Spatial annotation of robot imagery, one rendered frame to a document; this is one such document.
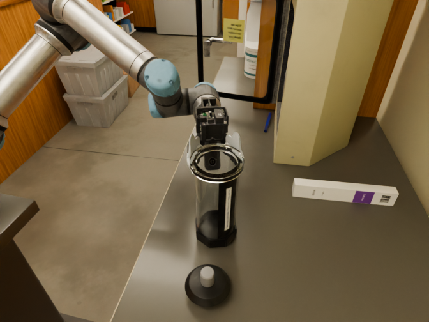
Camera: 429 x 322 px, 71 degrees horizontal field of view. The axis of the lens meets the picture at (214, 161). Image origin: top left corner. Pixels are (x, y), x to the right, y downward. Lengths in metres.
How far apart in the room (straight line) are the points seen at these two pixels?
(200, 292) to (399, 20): 1.04
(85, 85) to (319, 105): 2.42
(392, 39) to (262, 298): 0.96
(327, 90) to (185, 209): 0.49
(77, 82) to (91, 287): 1.83
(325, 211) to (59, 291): 1.49
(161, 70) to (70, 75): 2.36
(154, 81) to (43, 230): 1.72
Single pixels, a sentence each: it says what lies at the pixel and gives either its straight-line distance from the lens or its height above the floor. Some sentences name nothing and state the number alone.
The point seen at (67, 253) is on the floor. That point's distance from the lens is 2.08.
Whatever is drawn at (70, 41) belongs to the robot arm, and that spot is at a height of 1.28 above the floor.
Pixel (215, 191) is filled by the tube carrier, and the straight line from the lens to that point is 0.59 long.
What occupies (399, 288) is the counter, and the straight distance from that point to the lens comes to 0.78.
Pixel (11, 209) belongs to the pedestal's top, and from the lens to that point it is 0.97.
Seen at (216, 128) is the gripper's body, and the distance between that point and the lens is 0.67.
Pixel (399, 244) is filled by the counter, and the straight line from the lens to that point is 0.86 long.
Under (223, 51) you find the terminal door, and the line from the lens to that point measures 1.19.
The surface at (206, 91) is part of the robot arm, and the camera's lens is 0.83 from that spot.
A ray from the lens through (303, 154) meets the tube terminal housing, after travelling 0.97.
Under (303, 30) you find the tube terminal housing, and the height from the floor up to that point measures 1.34.
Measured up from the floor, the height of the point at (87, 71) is 0.58.
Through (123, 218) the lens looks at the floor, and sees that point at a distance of 2.15.
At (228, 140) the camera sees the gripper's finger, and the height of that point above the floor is 1.16.
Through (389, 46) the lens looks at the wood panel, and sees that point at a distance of 1.27.
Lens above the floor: 1.53
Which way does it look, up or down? 37 degrees down
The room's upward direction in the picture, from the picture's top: straight up
